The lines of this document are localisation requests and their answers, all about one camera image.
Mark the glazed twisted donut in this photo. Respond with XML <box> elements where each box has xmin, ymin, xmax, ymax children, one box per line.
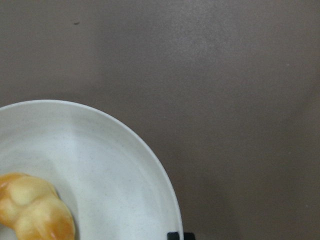
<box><xmin>0</xmin><ymin>172</ymin><xmax>76</xmax><ymax>240</ymax></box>

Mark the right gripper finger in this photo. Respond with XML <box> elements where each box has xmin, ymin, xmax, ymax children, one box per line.
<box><xmin>166</xmin><ymin>232</ymin><xmax>179</xmax><ymax>240</ymax></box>

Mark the white round plate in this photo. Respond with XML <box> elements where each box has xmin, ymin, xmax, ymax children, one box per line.
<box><xmin>0</xmin><ymin>100</ymin><xmax>184</xmax><ymax>240</ymax></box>

